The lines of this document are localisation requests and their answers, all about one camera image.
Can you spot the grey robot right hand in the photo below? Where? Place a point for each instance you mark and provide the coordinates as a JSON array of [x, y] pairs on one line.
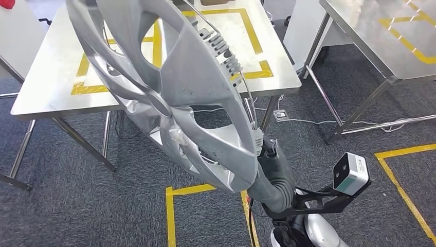
[[277, 184]]

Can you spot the grey plastic wheel hubcap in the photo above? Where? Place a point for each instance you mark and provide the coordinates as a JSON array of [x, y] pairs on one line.
[[194, 75]]

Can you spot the steel workbench table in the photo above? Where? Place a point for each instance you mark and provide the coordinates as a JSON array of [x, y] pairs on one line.
[[51, 75], [357, 34]]

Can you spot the metal floor outlet box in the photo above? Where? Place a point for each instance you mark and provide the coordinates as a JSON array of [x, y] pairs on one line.
[[281, 115]]

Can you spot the yellow floor tape square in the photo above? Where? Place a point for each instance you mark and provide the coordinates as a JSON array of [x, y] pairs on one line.
[[170, 218]]

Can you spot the yellow floor tape outline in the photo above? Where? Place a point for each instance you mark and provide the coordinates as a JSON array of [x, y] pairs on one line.
[[408, 150]]

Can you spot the white cabinet panel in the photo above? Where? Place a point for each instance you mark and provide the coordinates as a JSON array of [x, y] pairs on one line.
[[299, 30]]

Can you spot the small yellow tape square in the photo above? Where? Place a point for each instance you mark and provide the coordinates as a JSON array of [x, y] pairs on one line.
[[83, 68]]

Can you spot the white desk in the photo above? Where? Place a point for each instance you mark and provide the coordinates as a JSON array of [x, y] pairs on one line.
[[20, 37]]

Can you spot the red object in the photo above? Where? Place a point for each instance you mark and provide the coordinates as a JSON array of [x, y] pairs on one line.
[[6, 3]]

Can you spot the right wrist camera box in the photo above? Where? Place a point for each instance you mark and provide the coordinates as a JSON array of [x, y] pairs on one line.
[[351, 174]]

